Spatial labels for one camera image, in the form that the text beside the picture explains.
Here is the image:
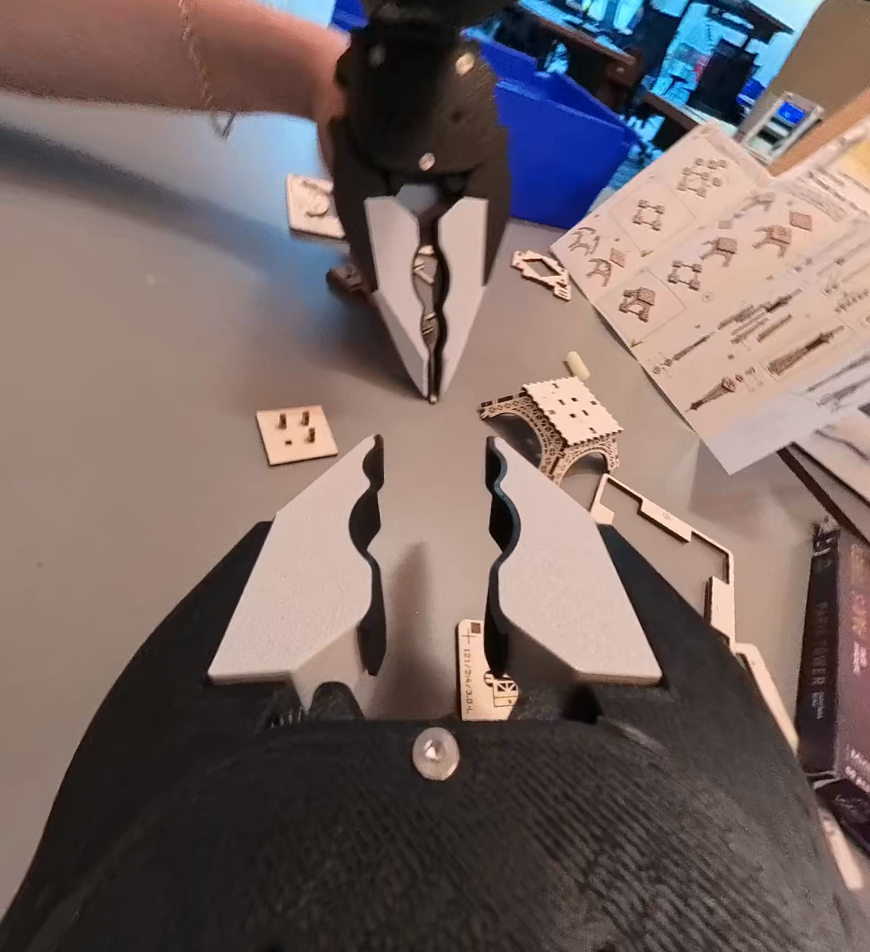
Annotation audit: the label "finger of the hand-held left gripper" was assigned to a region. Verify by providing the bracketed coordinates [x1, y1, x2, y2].
[364, 195, 436, 401]
[432, 193, 496, 404]

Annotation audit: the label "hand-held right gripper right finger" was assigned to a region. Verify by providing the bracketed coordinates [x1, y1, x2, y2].
[483, 435, 664, 689]

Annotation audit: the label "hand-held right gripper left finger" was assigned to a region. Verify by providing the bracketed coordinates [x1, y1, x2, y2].
[208, 433, 387, 722]

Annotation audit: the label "small square wooden plate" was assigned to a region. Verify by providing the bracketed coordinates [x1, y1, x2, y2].
[256, 404, 339, 467]

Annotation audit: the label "person's left forearm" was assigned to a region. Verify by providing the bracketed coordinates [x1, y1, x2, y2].
[0, 0, 350, 172]

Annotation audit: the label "grey desk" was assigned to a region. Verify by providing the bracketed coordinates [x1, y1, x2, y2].
[0, 78, 870, 952]

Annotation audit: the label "wooden puzzle sheet with arcs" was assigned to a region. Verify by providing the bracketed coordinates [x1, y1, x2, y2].
[286, 173, 350, 240]

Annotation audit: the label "large empty wooden puzzle sheet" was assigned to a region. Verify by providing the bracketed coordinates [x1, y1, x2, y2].
[456, 474, 801, 754]

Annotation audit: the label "blue plastic bin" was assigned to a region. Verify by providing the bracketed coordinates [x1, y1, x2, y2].
[331, 0, 633, 230]

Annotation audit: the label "wooden tower base model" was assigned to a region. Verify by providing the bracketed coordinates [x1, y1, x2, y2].
[478, 375, 623, 486]

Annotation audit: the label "folded paper assembly instructions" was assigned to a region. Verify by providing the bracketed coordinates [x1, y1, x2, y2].
[550, 122, 870, 477]

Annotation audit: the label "purple puzzle box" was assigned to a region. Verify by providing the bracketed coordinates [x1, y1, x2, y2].
[796, 521, 870, 879]

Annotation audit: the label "small grey screen device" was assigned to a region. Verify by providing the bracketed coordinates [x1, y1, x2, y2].
[744, 91, 824, 156]

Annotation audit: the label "wooden four-square frame piece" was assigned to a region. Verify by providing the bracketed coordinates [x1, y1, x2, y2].
[327, 249, 451, 336]

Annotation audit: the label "wooden diamond frame piece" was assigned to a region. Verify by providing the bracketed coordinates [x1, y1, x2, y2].
[509, 249, 574, 302]

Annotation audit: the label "gold chain bracelet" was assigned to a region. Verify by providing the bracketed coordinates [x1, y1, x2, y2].
[178, 0, 239, 140]

